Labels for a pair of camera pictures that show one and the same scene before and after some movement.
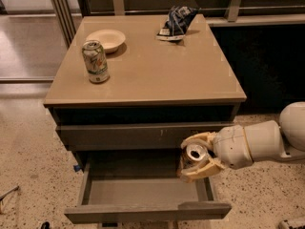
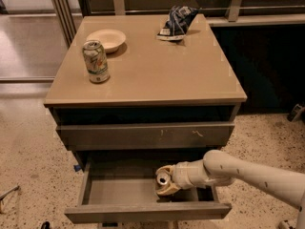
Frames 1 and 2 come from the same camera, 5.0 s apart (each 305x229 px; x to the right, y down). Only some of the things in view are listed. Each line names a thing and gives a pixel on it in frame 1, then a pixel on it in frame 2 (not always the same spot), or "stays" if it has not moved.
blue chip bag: (177, 23) stays
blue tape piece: (76, 168) stays
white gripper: (229, 147) to (182, 176)
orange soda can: (193, 156) to (163, 179)
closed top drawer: (131, 135) stays
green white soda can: (95, 60) stays
